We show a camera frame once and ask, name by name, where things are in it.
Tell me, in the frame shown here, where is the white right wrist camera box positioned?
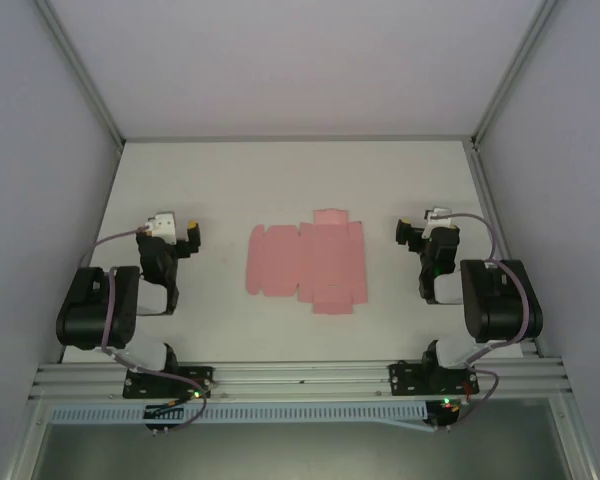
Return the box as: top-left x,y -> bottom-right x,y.
424,205 -> 455,230

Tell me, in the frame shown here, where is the black connector board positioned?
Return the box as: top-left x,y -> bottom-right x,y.
143,403 -> 174,437
426,397 -> 464,432

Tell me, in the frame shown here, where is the aluminium frame leg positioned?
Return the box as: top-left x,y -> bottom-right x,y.
547,394 -> 600,480
4,397 -> 54,480

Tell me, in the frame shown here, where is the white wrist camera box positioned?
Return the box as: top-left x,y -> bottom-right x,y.
144,212 -> 177,241
424,205 -> 455,230

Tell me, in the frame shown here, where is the aluminium frame post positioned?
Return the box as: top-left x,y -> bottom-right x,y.
32,0 -> 126,149
472,0 -> 561,149

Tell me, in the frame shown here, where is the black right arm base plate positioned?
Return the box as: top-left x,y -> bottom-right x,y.
388,362 -> 481,399

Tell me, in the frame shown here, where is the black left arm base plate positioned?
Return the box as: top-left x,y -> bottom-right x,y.
122,365 -> 216,400

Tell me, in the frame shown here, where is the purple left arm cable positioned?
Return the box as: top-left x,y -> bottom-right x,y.
79,223 -> 209,434

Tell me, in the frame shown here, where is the white slotted cable duct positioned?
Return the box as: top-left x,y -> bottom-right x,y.
49,403 -> 429,426

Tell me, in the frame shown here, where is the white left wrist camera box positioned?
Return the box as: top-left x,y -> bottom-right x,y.
144,212 -> 177,241

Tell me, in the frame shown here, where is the pink paper box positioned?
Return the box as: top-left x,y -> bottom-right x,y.
244,208 -> 369,316

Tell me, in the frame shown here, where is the aluminium mounting rail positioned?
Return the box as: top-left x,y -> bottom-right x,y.
29,355 -> 571,401

